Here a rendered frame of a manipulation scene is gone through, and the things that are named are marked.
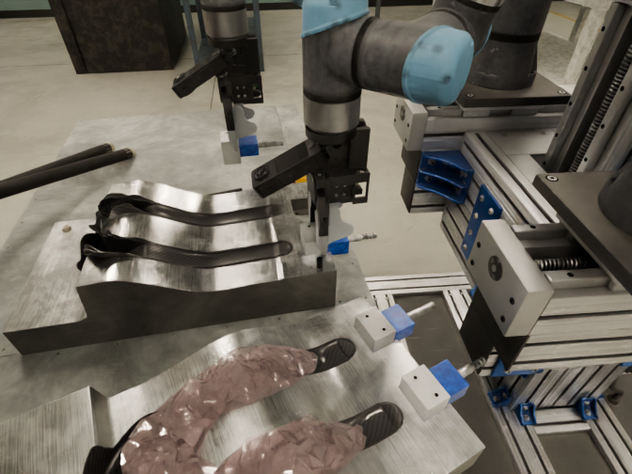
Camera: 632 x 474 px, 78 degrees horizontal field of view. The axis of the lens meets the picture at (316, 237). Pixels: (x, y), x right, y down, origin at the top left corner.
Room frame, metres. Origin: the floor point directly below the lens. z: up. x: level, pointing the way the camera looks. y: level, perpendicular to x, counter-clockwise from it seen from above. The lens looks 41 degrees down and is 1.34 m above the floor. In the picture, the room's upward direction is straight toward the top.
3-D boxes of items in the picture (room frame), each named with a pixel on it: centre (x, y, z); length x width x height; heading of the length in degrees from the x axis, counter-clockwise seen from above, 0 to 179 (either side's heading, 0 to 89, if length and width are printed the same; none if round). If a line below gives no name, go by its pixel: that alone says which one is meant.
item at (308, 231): (0.50, -0.04, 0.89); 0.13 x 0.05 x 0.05; 101
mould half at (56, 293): (0.51, 0.24, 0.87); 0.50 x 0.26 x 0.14; 101
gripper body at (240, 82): (0.76, 0.15, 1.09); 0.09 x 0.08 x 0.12; 101
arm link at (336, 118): (0.50, -0.02, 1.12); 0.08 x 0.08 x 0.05
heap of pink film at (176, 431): (0.18, 0.08, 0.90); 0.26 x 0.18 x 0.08; 118
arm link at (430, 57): (0.46, -0.11, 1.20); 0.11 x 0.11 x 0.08; 56
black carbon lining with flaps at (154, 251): (0.50, 0.22, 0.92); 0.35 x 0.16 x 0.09; 101
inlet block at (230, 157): (0.77, 0.14, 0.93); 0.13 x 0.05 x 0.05; 101
